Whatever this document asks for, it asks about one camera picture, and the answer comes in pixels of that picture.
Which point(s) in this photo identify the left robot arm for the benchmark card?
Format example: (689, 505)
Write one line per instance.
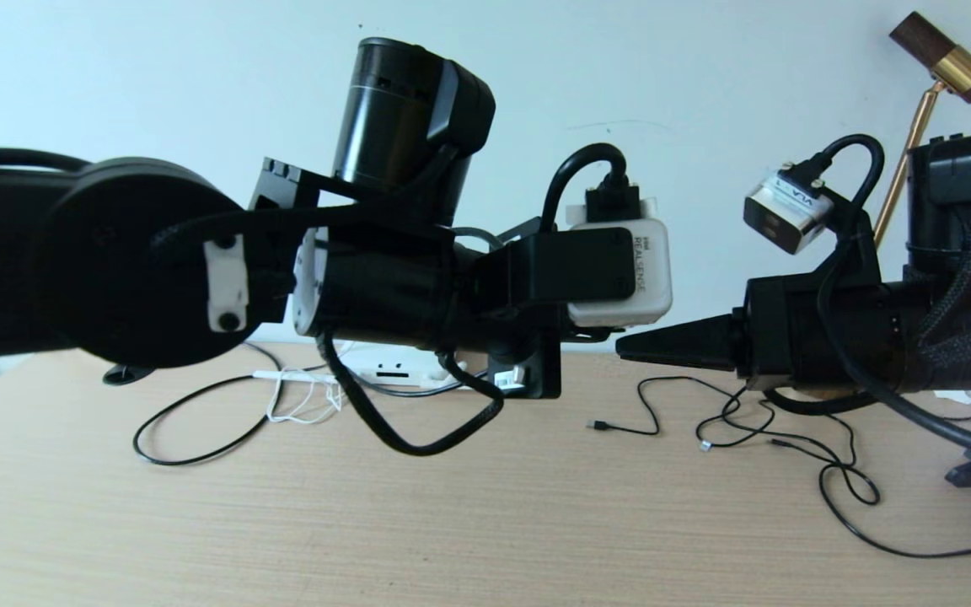
(115, 261)

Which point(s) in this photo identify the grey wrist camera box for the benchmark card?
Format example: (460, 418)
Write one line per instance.
(785, 223)

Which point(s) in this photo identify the white power adapter plug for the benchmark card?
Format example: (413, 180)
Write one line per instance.
(650, 278)

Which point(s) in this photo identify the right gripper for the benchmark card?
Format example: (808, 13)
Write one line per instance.
(789, 329)

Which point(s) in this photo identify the brass desk lamp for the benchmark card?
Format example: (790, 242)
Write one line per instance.
(957, 67)

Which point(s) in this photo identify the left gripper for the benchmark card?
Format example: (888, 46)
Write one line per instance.
(401, 287)

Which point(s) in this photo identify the white router with antennas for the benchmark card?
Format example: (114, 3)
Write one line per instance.
(393, 362)

